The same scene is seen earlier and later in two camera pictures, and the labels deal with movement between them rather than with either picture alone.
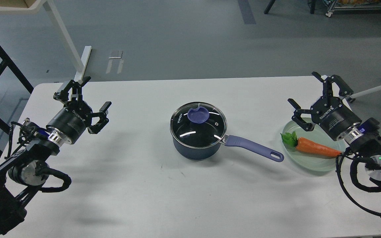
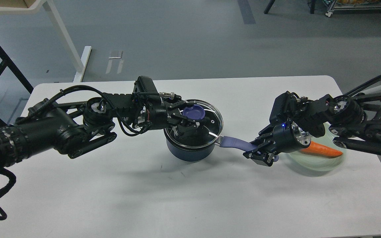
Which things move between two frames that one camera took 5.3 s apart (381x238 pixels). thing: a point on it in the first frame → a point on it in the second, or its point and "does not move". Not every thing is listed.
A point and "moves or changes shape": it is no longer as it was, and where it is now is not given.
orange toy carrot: x=309 y=145 does not move
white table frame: x=39 y=7 does not move
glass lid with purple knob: x=198 y=125 moves or changes shape
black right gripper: x=329 y=112 → x=287 y=137
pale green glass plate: x=308 y=161 does not move
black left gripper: x=72 y=120 → x=156 y=113
